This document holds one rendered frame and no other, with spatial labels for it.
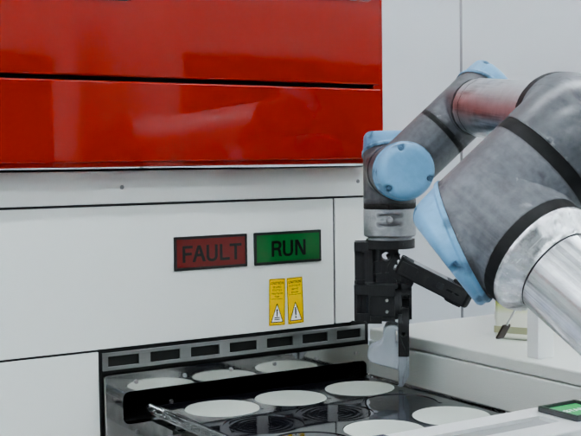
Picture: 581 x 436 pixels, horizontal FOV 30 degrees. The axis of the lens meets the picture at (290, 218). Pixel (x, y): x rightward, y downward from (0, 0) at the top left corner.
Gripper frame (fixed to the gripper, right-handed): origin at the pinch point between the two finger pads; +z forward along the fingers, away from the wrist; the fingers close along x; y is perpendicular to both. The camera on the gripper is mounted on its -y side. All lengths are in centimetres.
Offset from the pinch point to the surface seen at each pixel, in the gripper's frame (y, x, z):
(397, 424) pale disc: 1.2, 21.1, 1.6
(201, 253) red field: 28.8, 3.3, -18.3
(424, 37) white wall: -8, -213, -72
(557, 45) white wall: -58, -252, -72
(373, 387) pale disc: 4.7, -0.5, 1.5
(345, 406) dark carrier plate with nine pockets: 8.2, 11.1, 1.7
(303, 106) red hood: 14.4, -2.0, -39.1
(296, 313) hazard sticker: 16.2, -6.7, -8.3
